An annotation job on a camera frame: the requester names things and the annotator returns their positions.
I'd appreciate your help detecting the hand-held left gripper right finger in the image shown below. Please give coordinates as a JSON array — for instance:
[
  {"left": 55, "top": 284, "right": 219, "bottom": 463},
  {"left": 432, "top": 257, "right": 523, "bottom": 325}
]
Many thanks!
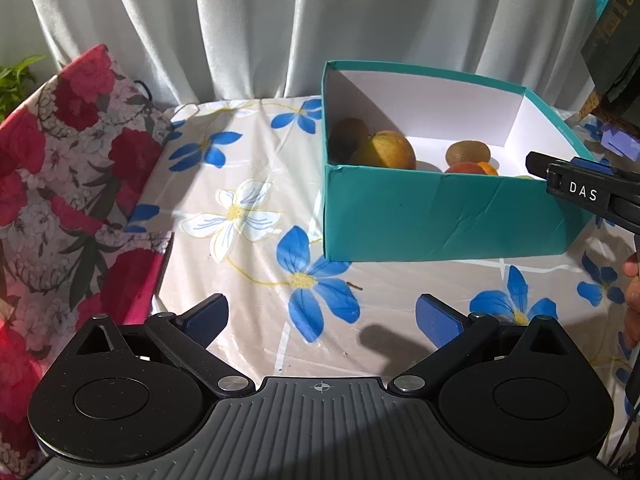
[{"left": 387, "top": 293, "right": 576, "bottom": 397}]

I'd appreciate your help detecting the green plant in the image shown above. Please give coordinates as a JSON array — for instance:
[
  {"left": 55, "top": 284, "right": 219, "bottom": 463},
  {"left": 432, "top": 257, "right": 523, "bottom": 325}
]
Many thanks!
[{"left": 0, "top": 56, "right": 47, "bottom": 124}]

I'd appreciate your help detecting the brown kiwi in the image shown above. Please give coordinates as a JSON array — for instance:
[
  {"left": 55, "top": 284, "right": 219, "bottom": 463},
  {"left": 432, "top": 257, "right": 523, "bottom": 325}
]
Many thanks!
[
  {"left": 329, "top": 117, "right": 372, "bottom": 163},
  {"left": 445, "top": 140, "right": 492, "bottom": 166}
]

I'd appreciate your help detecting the blue floral tablecloth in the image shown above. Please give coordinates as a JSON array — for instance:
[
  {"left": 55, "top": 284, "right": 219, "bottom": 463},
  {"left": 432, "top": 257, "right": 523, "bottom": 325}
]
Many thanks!
[{"left": 125, "top": 97, "right": 640, "bottom": 463}]

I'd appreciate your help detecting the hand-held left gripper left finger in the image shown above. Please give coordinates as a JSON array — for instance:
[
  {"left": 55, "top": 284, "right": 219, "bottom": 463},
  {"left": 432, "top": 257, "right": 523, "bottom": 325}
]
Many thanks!
[{"left": 74, "top": 293, "right": 256, "bottom": 399}]

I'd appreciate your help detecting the white curtain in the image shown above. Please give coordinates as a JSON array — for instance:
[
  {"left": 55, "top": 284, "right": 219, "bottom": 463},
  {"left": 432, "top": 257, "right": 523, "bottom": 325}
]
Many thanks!
[{"left": 0, "top": 0, "right": 609, "bottom": 112}]

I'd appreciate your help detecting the person's right hand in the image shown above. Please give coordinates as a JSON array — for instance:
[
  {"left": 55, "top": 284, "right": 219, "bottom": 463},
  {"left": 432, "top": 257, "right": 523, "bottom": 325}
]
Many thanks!
[{"left": 623, "top": 248, "right": 640, "bottom": 347}]

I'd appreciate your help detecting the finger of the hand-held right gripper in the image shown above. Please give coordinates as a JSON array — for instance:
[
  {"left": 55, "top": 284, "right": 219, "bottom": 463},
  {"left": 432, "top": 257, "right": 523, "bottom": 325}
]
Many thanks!
[
  {"left": 570, "top": 156, "right": 640, "bottom": 182},
  {"left": 526, "top": 151, "right": 617, "bottom": 217}
]

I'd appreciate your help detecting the teal cardboard box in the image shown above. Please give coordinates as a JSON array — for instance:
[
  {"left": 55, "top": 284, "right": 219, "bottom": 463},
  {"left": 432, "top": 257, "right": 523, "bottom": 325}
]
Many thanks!
[{"left": 320, "top": 60, "right": 596, "bottom": 264}]

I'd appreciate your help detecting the black cable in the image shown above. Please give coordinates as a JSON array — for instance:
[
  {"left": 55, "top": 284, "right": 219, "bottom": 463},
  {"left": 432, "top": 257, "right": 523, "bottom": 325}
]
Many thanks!
[{"left": 606, "top": 357, "right": 640, "bottom": 467}]

